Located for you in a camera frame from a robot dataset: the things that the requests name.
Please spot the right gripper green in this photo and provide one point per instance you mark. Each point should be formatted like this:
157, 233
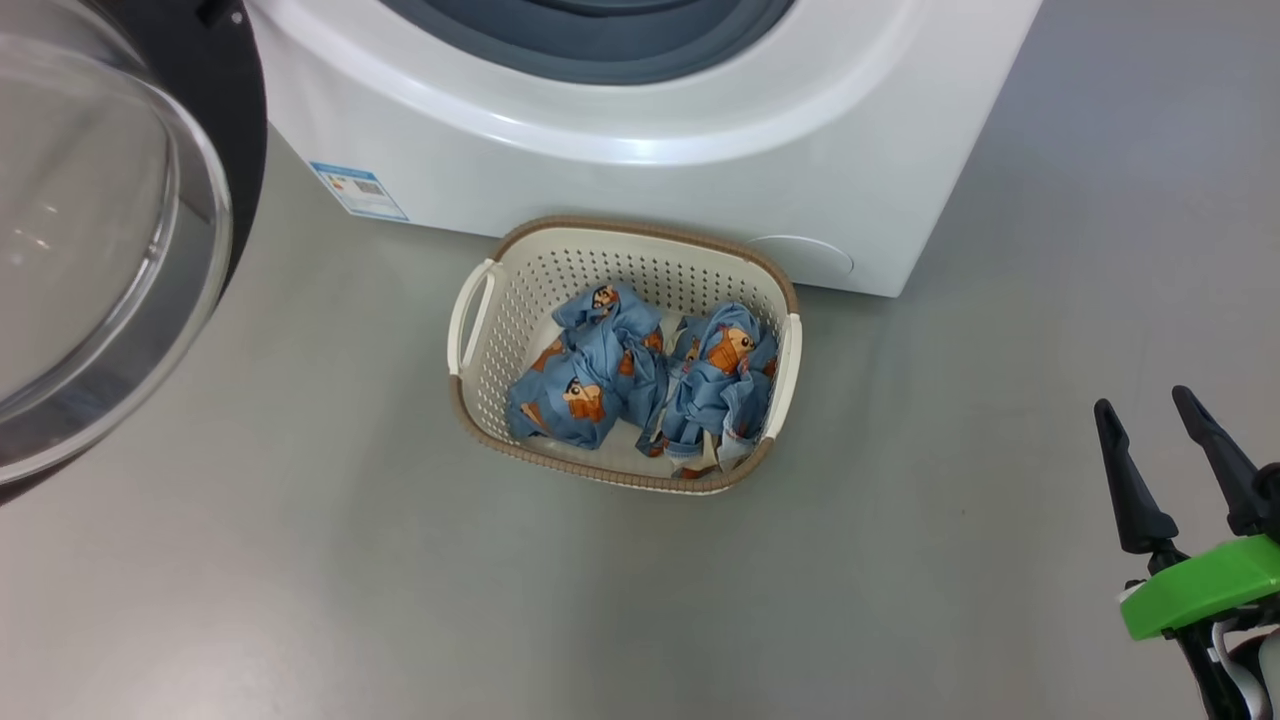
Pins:
1200, 590

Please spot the blue cartoon print garment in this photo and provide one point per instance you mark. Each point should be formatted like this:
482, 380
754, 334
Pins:
590, 370
715, 385

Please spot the black round glass washer door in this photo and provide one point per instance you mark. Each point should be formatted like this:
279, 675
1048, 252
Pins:
220, 110

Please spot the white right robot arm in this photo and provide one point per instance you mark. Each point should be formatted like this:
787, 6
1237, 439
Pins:
1272, 680

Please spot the white front-load washing machine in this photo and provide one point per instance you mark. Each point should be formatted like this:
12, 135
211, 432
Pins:
650, 170

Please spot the round white filter cover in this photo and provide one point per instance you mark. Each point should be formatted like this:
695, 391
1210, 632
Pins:
800, 256

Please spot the cream perforated laundry basket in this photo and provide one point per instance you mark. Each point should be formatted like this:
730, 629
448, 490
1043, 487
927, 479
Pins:
520, 290

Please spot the blue energy label sticker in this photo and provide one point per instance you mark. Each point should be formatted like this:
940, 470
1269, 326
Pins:
358, 190

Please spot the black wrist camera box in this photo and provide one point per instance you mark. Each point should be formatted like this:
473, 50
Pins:
1271, 500

